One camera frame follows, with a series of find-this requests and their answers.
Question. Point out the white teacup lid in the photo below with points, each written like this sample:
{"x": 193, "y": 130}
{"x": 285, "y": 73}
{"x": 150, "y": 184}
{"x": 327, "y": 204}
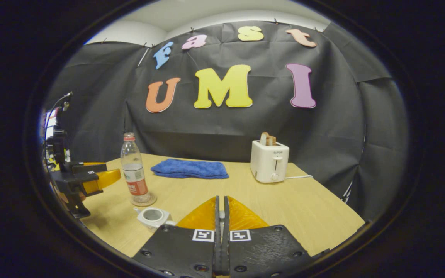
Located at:
{"x": 221, "y": 216}

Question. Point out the black backdrop cloth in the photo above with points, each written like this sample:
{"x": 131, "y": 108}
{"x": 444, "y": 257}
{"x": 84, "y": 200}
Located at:
{"x": 323, "y": 127}

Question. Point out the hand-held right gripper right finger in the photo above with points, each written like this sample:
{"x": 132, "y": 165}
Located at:
{"x": 265, "y": 251}

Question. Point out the clear plastic water bottle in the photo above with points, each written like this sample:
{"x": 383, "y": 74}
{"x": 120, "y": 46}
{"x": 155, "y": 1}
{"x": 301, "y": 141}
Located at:
{"x": 134, "y": 173}

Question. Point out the white toaster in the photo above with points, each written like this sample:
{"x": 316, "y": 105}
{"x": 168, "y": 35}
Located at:
{"x": 269, "y": 162}

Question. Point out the white ceramic teacup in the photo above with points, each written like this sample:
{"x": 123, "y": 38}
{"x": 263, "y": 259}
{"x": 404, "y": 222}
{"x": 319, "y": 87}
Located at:
{"x": 153, "y": 217}

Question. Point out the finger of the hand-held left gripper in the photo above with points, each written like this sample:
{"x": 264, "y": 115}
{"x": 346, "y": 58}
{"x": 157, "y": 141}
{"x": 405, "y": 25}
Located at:
{"x": 106, "y": 177}
{"x": 91, "y": 168}

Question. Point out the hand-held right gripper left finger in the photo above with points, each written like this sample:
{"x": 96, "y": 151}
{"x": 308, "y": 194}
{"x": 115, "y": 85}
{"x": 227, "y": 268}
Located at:
{"x": 180, "y": 251}

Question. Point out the toasted bread slice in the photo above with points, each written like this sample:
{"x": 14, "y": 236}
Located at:
{"x": 267, "y": 139}

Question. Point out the round cork coaster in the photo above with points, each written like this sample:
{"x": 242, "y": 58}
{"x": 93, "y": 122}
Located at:
{"x": 151, "y": 201}

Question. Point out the blue towel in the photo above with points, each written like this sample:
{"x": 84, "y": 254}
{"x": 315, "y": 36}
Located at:
{"x": 189, "y": 169}

